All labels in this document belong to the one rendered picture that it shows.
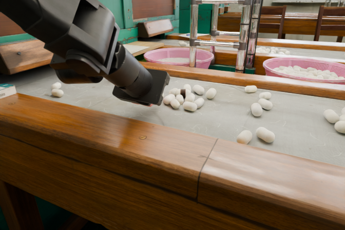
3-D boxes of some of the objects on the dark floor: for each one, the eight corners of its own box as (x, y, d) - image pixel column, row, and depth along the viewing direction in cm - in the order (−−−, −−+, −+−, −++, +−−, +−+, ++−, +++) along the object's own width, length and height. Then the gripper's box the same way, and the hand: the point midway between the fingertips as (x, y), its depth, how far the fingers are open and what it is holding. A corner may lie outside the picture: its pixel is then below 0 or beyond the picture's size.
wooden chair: (320, 102, 239) (346, 6, 204) (300, 88, 279) (318, 5, 243) (364, 103, 239) (397, 6, 203) (337, 88, 278) (361, 5, 242)
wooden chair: (229, 90, 272) (238, 5, 236) (237, 80, 307) (246, 4, 271) (270, 97, 254) (286, 5, 218) (273, 84, 289) (288, 5, 254)
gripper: (93, 85, 41) (134, 109, 55) (144, 95, 37) (174, 118, 51) (107, 50, 42) (143, 82, 56) (157, 56, 39) (183, 89, 53)
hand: (156, 98), depth 53 cm, fingers closed
